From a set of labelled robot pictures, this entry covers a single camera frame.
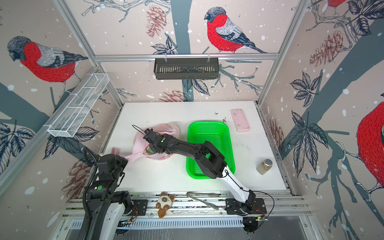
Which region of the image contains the pink plastic bag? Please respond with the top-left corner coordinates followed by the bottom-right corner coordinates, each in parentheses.
top-left (124, 123), bottom-right (181, 165)

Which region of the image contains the green plastic basket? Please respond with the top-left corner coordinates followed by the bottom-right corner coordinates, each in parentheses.
top-left (186, 121), bottom-right (236, 180)

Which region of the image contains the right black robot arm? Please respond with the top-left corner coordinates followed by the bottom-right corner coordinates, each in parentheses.
top-left (144, 129), bottom-right (256, 214)

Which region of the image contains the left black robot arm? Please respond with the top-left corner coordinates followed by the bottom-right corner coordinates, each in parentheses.
top-left (78, 147), bottom-right (133, 240)

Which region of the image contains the brown plush toy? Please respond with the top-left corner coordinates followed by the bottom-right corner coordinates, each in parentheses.
top-left (156, 192), bottom-right (175, 219)

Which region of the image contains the small glass jar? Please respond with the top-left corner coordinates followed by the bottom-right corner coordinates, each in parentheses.
top-left (257, 159), bottom-right (273, 175)

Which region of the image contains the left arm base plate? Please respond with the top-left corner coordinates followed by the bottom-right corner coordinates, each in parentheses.
top-left (123, 200), bottom-right (148, 217)

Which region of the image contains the grey flat cable strip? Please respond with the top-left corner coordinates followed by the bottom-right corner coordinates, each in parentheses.
top-left (186, 191), bottom-right (221, 211)

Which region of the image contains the white wire mesh shelf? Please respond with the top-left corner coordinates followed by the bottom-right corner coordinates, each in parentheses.
top-left (48, 73), bottom-right (110, 138)

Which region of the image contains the black hanging wall basket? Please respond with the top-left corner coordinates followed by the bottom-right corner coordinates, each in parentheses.
top-left (154, 58), bottom-right (220, 80)

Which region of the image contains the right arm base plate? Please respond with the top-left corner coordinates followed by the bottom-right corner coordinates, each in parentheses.
top-left (225, 198), bottom-right (267, 216)

